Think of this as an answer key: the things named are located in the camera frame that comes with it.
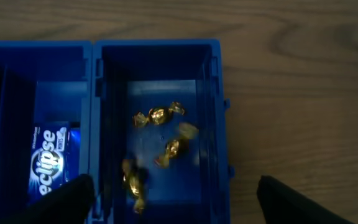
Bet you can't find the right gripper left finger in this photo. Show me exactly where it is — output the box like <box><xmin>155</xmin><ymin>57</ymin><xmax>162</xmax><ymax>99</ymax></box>
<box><xmin>0</xmin><ymin>173</ymin><xmax>96</xmax><ymax>224</ymax></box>

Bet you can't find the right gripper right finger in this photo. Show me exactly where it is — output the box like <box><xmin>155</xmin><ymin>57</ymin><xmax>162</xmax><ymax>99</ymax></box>
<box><xmin>256</xmin><ymin>175</ymin><xmax>354</xmax><ymax>224</ymax></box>

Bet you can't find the gold candy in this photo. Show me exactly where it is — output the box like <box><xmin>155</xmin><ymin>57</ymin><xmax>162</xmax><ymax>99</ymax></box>
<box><xmin>154</xmin><ymin>122</ymin><xmax>200</xmax><ymax>169</ymax></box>
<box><xmin>121</xmin><ymin>158</ymin><xmax>150</xmax><ymax>215</ymax></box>
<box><xmin>132</xmin><ymin>101</ymin><xmax>186</xmax><ymax>129</ymax></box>

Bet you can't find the blue candy pack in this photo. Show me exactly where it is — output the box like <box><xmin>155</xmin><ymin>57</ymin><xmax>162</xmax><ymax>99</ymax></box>
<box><xmin>27</xmin><ymin>121</ymin><xmax>71</xmax><ymax>206</ymax></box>
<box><xmin>65</xmin><ymin>127</ymin><xmax>82</xmax><ymax>183</ymax></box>

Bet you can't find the blue tray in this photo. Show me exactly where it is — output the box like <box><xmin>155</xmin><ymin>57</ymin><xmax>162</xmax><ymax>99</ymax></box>
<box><xmin>0</xmin><ymin>38</ymin><xmax>236</xmax><ymax>224</ymax></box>

